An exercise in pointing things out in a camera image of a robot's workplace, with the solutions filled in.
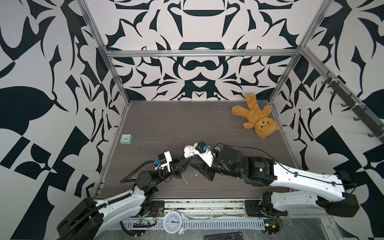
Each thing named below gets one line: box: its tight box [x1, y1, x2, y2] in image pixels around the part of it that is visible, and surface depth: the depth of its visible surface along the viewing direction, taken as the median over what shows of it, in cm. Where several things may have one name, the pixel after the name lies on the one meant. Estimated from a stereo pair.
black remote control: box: [204, 231, 244, 240], surface depth 68 cm
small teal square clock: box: [120, 134, 133, 145], surface depth 98 cm
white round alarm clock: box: [163, 210, 189, 235], surface depth 70 cm
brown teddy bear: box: [231, 93, 280, 139], surface depth 104 cm
